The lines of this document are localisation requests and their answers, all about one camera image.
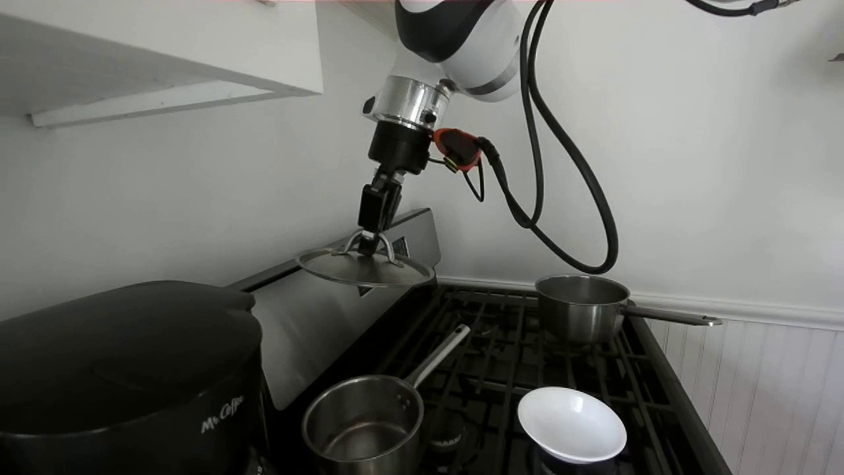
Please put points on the black stainless gas stove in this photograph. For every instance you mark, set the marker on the black stainless gas stove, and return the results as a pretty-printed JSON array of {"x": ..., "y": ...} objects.
[{"x": 528, "y": 370}]

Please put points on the black Mr Coffee maker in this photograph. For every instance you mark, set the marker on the black Mr Coffee maker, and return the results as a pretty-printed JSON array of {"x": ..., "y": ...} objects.
[{"x": 122, "y": 370}]

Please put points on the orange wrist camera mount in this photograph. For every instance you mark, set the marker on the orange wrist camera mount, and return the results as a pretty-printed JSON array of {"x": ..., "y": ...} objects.
[{"x": 455, "y": 148}]

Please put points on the white ceramic bowl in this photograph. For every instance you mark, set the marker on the white ceramic bowl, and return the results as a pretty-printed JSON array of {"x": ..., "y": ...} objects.
[{"x": 571, "y": 422}]

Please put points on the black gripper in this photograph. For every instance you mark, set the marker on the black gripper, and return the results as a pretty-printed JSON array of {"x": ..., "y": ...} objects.
[{"x": 396, "y": 148}]

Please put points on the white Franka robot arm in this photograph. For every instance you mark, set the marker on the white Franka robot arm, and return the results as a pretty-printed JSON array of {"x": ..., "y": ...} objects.
[{"x": 475, "y": 36}]

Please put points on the white wall cabinet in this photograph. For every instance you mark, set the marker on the white wall cabinet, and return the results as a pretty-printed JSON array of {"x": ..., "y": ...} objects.
[{"x": 160, "y": 42}]

